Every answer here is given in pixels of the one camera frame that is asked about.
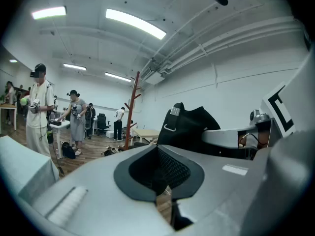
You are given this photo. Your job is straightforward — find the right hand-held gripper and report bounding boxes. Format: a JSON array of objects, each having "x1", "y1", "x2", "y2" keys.
[{"x1": 237, "y1": 48, "x2": 315, "y2": 161}]

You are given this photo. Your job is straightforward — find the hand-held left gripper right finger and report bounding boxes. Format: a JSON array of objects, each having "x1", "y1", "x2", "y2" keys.
[{"x1": 157, "y1": 129, "x2": 315, "y2": 236}]

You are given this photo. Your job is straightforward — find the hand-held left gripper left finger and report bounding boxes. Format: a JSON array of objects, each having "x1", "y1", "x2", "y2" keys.
[{"x1": 14, "y1": 144, "x2": 173, "y2": 236}]

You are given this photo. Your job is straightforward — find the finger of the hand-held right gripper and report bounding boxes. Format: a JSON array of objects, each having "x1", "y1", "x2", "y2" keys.
[{"x1": 201, "y1": 125, "x2": 259, "y2": 149}]

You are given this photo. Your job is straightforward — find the black bag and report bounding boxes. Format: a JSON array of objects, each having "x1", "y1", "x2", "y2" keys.
[
  {"x1": 61, "y1": 142, "x2": 76, "y2": 160},
  {"x1": 157, "y1": 102, "x2": 221, "y2": 154}
]

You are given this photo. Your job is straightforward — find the wooden coat stand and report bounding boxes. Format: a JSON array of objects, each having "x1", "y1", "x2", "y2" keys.
[{"x1": 122, "y1": 71, "x2": 143, "y2": 151}]

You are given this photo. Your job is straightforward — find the black office chair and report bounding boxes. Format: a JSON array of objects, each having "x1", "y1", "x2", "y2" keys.
[{"x1": 96, "y1": 113, "x2": 111, "y2": 136}]

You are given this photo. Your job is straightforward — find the low wooden table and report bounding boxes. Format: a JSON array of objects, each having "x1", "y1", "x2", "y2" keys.
[{"x1": 131, "y1": 127, "x2": 161, "y2": 147}]

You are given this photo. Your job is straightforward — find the light blue table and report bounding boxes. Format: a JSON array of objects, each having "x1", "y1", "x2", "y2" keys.
[{"x1": 0, "y1": 135, "x2": 60, "y2": 205}]

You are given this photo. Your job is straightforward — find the white desk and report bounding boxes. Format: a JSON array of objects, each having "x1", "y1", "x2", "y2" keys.
[{"x1": 49, "y1": 120, "x2": 71, "y2": 159}]

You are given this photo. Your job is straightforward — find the white ceiling air conditioner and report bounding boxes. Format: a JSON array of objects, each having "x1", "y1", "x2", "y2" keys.
[{"x1": 140, "y1": 66, "x2": 165, "y2": 86}]

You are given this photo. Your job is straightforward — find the white ceiling pipe bundle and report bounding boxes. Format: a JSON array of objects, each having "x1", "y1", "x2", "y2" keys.
[{"x1": 147, "y1": 15, "x2": 304, "y2": 76}]

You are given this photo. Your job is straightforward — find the wooden top table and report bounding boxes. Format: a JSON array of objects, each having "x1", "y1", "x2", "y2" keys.
[{"x1": 0, "y1": 104, "x2": 18, "y2": 134}]

